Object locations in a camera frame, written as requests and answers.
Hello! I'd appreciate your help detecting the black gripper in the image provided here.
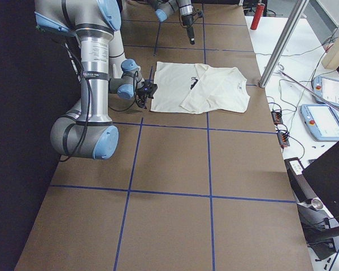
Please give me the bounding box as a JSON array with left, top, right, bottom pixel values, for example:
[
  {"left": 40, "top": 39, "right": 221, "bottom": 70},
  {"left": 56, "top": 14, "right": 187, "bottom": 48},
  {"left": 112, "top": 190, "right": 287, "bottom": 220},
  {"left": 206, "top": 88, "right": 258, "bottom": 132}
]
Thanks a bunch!
[
  {"left": 137, "top": 81, "right": 158, "bottom": 109},
  {"left": 182, "top": 14, "right": 195, "bottom": 45}
]

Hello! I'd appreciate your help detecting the cream long-sleeve shirt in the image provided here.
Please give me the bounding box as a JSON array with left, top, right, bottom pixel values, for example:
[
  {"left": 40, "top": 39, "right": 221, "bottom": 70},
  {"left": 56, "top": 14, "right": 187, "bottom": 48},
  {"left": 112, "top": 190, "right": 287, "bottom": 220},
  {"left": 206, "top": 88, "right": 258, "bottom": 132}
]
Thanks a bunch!
[{"left": 151, "top": 62, "right": 250, "bottom": 114}]

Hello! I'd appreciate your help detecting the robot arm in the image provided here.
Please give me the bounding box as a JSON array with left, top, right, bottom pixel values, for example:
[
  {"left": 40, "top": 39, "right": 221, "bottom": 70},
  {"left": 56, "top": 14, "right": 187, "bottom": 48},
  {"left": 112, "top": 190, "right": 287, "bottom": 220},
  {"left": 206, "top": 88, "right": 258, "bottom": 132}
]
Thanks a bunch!
[
  {"left": 146, "top": 0, "right": 195, "bottom": 45},
  {"left": 35, "top": 1, "right": 157, "bottom": 160}
]

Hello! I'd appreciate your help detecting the red cylinder bottle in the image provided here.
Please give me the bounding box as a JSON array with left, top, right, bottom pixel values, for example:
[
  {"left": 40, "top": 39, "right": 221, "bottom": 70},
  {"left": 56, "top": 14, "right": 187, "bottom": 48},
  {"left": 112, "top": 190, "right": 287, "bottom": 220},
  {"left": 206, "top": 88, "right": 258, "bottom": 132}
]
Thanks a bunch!
[{"left": 250, "top": 2, "right": 266, "bottom": 30}]

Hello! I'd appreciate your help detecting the lower orange connector block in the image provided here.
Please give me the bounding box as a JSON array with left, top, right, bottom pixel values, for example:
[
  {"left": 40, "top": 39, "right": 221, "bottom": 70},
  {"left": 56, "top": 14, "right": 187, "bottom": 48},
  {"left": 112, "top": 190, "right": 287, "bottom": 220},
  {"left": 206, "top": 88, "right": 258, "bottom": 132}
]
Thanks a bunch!
[{"left": 277, "top": 131, "right": 290, "bottom": 149}]

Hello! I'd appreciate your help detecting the wooden beam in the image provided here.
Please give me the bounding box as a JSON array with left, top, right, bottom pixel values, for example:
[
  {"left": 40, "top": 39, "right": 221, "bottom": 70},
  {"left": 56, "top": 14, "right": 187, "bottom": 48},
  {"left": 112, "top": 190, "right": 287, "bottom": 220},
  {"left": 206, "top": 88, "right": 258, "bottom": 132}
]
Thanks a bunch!
[{"left": 321, "top": 38, "right": 339, "bottom": 69}]

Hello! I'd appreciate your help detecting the upper teach pendant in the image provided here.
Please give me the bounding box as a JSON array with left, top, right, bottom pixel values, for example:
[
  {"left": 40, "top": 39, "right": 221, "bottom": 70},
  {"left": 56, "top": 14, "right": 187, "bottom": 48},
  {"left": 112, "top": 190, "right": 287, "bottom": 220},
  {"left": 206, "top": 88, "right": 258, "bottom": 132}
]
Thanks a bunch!
[{"left": 312, "top": 76, "right": 339, "bottom": 108}]

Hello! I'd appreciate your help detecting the teach pendant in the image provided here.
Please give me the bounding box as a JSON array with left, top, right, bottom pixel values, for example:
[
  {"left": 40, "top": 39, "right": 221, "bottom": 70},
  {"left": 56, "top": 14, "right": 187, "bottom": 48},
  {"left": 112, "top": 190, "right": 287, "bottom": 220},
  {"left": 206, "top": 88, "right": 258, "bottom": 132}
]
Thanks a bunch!
[
  {"left": 300, "top": 104, "right": 339, "bottom": 141},
  {"left": 312, "top": 76, "right": 339, "bottom": 108}
]

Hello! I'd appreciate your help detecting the lower teach pendant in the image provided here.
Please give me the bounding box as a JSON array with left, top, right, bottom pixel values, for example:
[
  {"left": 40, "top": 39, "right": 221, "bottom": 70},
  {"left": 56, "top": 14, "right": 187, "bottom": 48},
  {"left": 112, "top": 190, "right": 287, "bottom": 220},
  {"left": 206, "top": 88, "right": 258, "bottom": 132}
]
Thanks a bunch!
[{"left": 300, "top": 104, "right": 339, "bottom": 141}]

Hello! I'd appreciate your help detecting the black box with label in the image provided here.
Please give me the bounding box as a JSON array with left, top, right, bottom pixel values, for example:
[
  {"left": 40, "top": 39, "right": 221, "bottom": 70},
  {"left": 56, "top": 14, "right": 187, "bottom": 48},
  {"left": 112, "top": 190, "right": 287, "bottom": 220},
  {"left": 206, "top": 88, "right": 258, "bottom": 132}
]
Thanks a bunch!
[{"left": 284, "top": 158, "right": 318, "bottom": 205}]

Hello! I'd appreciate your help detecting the black monitor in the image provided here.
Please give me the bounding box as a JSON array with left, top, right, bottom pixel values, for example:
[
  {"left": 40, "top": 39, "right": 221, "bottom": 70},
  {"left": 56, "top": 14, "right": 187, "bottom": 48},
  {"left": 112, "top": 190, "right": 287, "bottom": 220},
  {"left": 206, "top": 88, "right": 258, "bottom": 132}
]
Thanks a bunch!
[{"left": 302, "top": 141, "right": 339, "bottom": 223}]

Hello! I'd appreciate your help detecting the steel cup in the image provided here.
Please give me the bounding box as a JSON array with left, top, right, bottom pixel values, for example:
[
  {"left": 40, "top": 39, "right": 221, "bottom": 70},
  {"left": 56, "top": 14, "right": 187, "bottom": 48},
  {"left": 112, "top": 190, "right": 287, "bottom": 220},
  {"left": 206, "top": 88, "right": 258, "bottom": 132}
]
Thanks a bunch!
[{"left": 310, "top": 198, "right": 324, "bottom": 211}]

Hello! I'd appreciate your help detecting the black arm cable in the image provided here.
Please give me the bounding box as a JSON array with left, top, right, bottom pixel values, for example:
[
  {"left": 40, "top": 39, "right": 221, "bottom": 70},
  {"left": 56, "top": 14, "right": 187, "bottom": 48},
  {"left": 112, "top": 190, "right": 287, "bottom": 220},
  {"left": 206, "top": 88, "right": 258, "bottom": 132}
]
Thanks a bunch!
[
  {"left": 190, "top": 8, "right": 204, "bottom": 28},
  {"left": 59, "top": 39, "right": 147, "bottom": 162}
]

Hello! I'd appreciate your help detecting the aluminium frame post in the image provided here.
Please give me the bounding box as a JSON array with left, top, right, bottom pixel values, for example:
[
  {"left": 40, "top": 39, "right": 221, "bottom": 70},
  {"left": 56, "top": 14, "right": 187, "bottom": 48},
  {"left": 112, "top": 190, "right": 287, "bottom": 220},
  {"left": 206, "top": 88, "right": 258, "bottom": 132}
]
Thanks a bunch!
[{"left": 259, "top": 0, "right": 309, "bottom": 88}]

